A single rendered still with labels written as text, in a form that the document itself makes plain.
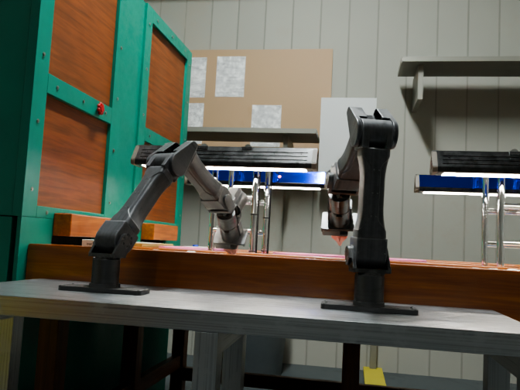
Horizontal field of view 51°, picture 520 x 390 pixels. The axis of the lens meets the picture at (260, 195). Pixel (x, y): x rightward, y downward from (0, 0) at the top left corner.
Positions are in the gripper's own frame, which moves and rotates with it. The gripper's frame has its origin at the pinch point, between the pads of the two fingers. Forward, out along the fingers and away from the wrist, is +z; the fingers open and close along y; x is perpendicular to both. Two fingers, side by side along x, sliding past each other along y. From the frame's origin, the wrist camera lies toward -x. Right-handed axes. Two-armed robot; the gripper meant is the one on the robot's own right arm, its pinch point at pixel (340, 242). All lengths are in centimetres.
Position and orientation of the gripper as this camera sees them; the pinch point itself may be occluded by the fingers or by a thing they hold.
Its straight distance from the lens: 163.6
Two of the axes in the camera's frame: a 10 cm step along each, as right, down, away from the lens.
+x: -1.6, 7.0, -7.0
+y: -9.8, -0.3, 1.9
